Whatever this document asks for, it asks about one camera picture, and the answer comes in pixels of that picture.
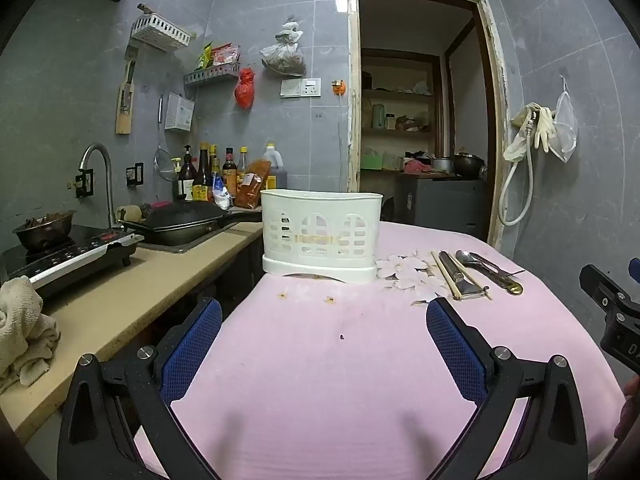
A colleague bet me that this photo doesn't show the black induction cooker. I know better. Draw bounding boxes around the black induction cooker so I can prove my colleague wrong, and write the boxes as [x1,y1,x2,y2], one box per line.
[0,225,139,302]

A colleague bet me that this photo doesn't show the beige kitchen countertop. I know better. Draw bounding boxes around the beige kitchen countertop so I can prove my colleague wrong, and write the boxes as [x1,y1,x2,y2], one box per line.
[0,220,266,443]

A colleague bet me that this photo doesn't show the white wall switch panel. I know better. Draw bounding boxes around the white wall switch panel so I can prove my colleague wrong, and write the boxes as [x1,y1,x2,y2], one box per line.
[279,78,322,99]

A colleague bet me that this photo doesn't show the white wall basket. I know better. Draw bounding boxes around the white wall basket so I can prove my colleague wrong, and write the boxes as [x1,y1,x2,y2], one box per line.
[130,14,194,54]

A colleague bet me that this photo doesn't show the dark pump bottle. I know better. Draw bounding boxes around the dark pump bottle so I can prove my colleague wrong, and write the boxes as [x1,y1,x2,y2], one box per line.
[172,144,199,202]

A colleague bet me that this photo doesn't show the metal bowl with food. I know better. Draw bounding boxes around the metal bowl with food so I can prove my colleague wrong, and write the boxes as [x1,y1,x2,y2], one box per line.
[12,210,77,254]

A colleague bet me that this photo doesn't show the white and blue bag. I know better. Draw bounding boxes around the white and blue bag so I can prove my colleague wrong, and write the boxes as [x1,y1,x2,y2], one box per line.
[212,175,234,211]

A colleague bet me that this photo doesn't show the red plastic bag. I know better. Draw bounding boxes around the red plastic bag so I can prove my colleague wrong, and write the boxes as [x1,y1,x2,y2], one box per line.
[234,67,256,110]

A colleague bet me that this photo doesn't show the grey wall shelf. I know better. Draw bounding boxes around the grey wall shelf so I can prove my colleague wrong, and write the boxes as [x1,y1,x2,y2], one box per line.
[183,62,242,87]

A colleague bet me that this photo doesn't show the clear bag of dried goods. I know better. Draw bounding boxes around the clear bag of dried goods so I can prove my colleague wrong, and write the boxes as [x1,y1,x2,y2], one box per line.
[260,19,307,77]

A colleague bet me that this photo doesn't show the pink floral tablecloth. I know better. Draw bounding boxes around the pink floral tablecloth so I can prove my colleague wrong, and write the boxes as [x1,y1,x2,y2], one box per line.
[132,220,621,480]

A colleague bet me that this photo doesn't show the worn door frame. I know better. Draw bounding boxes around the worn door frame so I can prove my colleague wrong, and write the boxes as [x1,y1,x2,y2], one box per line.
[346,0,511,262]

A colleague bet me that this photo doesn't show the person's right hand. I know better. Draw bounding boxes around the person's right hand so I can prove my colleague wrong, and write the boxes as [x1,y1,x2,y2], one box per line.
[614,374,640,441]

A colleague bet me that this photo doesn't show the dark cooking pot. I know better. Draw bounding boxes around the dark cooking pot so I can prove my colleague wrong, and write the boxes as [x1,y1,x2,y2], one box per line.
[452,153,486,179]

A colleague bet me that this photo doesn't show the beige towel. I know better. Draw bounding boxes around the beige towel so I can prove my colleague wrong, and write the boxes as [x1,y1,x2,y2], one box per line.
[0,277,62,394]

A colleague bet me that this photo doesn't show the white plastic utensil holder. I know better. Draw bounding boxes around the white plastic utensil holder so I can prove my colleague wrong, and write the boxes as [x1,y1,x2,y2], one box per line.
[260,188,384,284]

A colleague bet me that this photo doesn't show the white mesh bag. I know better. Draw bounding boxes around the white mesh bag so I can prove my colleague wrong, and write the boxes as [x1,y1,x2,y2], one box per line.
[549,75,579,164]

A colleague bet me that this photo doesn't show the black wok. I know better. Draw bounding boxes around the black wok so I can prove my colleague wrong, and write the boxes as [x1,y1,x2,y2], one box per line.
[117,202,264,247]

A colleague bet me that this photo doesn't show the grey cabinet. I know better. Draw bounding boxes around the grey cabinet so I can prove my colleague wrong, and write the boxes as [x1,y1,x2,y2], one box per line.
[394,174,489,239]

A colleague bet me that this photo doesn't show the metal mesh strainer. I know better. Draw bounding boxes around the metal mesh strainer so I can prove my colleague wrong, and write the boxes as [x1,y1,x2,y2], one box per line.
[153,95,174,182]

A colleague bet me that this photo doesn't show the white wall box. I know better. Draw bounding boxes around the white wall box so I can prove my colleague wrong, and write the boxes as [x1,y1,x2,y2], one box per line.
[164,92,196,132]

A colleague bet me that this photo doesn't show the tall dark sauce bottle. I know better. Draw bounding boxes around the tall dark sauce bottle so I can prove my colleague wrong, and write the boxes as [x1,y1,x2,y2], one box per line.
[192,142,216,204]

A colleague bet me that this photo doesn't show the snack packets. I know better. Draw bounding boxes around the snack packets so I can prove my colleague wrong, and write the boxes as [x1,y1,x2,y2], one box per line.
[195,42,241,72]

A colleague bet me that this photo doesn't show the cream rubber gloves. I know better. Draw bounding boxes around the cream rubber gloves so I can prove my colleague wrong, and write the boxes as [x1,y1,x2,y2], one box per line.
[503,102,556,162]

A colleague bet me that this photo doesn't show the steel vegetable peeler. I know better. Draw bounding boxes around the steel vegetable peeler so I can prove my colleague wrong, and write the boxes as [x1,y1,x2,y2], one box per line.
[438,251,489,301]

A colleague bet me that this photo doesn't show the orange spice packet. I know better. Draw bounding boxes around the orange spice packet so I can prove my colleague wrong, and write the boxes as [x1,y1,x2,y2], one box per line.
[234,159,274,209]

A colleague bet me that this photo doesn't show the wooden storage shelf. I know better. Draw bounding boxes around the wooden storage shelf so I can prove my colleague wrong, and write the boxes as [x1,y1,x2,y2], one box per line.
[360,48,444,174]

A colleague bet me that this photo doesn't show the steel spoon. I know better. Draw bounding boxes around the steel spoon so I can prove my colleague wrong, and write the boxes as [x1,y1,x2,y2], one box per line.
[456,250,524,295]

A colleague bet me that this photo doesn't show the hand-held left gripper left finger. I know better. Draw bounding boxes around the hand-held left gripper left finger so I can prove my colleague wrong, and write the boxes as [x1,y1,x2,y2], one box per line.
[56,296,223,480]

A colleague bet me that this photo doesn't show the brown oil jug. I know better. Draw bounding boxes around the brown oil jug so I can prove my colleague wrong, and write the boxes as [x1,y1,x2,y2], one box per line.
[262,143,290,192]

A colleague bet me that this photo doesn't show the wooden knife holder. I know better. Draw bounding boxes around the wooden knife holder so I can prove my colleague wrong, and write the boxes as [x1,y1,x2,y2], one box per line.
[115,45,139,136]

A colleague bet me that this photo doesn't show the black-capped sauce bottle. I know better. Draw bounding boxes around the black-capped sauce bottle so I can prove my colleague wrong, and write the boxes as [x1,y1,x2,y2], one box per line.
[222,147,239,197]

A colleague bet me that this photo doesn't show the white hose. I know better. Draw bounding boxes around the white hose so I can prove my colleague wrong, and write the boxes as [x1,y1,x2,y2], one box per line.
[497,110,539,226]

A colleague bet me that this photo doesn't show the steel gooseneck faucet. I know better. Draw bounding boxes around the steel gooseneck faucet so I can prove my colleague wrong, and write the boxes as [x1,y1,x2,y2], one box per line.
[80,142,117,231]

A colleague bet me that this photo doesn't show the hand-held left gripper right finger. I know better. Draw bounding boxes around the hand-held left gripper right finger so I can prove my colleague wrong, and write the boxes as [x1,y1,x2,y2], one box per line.
[425,296,588,480]

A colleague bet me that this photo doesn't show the tan scrubber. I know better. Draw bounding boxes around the tan scrubber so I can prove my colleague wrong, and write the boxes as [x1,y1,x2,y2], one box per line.
[116,204,151,222]

